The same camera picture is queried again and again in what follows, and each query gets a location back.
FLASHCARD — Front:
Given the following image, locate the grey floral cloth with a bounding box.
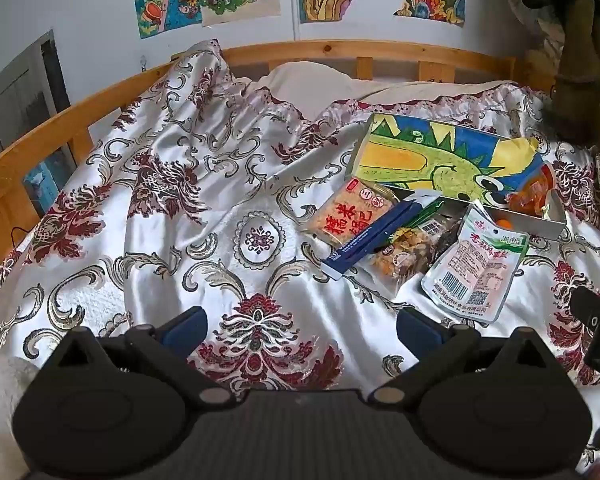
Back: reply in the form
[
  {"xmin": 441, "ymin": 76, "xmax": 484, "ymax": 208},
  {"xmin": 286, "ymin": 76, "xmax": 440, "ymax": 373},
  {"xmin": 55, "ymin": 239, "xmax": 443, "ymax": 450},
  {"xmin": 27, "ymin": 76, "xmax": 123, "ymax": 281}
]
[{"xmin": 490, "ymin": 0, "xmax": 571, "ymax": 91}]

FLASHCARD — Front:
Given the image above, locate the cream pillow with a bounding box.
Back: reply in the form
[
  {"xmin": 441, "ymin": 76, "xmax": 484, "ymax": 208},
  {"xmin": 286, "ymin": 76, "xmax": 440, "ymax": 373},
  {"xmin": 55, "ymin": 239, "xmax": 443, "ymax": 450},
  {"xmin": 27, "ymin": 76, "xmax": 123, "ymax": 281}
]
[{"xmin": 240, "ymin": 62, "xmax": 518, "ymax": 121}]

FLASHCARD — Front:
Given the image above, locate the wooden bed frame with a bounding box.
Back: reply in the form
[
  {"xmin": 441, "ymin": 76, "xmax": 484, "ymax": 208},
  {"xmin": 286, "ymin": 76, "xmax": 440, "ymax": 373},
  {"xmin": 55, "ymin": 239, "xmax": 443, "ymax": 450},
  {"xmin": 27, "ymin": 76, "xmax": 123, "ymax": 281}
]
[{"xmin": 0, "ymin": 40, "xmax": 556, "ymax": 256}]

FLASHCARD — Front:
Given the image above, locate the white box with drawing lining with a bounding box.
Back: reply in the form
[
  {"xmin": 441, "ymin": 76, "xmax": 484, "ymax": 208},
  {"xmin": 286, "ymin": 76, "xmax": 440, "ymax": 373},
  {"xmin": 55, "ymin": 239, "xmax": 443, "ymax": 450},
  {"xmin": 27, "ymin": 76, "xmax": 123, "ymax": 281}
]
[{"xmin": 350, "ymin": 112, "xmax": 568, "ymax": 241}]

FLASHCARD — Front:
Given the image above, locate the clear mixed nut packet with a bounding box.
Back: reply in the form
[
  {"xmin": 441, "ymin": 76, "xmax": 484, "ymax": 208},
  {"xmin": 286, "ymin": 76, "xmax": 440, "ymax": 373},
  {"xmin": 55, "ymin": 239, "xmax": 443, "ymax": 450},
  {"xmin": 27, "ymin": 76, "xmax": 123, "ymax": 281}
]
[{"xmin": 365, "ymin": 210, "xmax": 461, "ymax": 291}]

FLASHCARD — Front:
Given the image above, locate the printed satin blanket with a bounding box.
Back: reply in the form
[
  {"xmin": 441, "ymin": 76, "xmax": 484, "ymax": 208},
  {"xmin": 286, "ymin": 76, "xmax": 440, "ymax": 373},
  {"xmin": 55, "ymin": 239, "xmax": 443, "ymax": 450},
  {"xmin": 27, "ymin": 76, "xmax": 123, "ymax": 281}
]
[{"xmin": 0, "ymin": 40, "xmax": 600, "ymax": 461}]

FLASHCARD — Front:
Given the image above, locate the white green snack packet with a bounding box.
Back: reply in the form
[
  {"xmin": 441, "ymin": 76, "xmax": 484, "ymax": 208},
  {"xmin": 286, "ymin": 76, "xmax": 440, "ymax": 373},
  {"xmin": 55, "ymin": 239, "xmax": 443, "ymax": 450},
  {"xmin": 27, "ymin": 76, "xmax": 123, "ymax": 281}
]
[
  {"xmin": 402, "ymin": 192, "xmax": 456, "ymax": 233},
  {"xmin": 421, "ymin": 200, "xmax": 531, "ymax": 323}
]

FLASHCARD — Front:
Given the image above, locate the orange rice cracker packet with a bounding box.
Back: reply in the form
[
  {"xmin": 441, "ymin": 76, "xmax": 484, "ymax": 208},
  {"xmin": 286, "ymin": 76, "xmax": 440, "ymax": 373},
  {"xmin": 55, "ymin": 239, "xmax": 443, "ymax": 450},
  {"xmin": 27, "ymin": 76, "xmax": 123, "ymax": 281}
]
[{"xmin": 302, "ymin": 177, "xmax": 398, "ymax": 248}]

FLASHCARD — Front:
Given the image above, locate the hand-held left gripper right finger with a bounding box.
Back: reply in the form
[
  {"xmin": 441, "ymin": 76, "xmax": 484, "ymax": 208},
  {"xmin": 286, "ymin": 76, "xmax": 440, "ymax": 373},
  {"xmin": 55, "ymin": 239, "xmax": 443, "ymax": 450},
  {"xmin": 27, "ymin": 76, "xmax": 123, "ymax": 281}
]
[{"xmin": 367, "ymin": 307, "xmax": 556, "ymax": 408}]

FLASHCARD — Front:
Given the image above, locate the blue white long packet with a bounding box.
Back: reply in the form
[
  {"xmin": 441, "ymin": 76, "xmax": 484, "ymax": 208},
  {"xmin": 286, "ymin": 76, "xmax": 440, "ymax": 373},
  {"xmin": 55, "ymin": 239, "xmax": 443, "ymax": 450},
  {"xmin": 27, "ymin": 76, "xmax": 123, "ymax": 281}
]
[{"xmin": 321, "ymin": 199, "xmax": 433, "ymax": 281}]

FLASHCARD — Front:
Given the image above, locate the orange red snack packet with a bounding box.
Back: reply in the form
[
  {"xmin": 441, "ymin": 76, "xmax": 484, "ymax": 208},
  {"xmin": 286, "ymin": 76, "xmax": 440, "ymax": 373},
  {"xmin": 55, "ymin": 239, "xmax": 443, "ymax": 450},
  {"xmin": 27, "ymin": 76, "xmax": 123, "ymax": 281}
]
[{"xmin": 507, "ymin": 162, "xmax": 558, "ymax": 218}]

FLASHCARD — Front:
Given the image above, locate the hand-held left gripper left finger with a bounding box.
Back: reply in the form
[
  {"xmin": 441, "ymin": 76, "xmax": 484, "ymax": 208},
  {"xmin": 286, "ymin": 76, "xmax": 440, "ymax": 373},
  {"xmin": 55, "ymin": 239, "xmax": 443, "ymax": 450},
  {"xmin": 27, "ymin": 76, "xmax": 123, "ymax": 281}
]
[{"xmin": 45, "ymin": 306, "xmax": 233, "ymax": 408}]

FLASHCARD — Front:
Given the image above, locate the black cable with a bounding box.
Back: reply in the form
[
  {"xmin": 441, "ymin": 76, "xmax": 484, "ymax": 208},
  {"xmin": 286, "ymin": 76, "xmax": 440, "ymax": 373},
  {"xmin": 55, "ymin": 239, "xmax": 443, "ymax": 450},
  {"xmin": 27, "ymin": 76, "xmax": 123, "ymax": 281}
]
[{"xmin": 7, "ymin": 226, "xmax": 31, "ymax": 251}]

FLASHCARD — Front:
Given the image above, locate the olive hanging garment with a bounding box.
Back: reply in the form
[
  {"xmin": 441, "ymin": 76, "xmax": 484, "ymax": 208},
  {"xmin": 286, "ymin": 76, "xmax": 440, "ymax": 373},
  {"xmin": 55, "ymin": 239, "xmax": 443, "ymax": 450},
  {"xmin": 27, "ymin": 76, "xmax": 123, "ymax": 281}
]
[{"xmin": 550, "ymin": 0, "xmax": 600, "ymax": 146}]

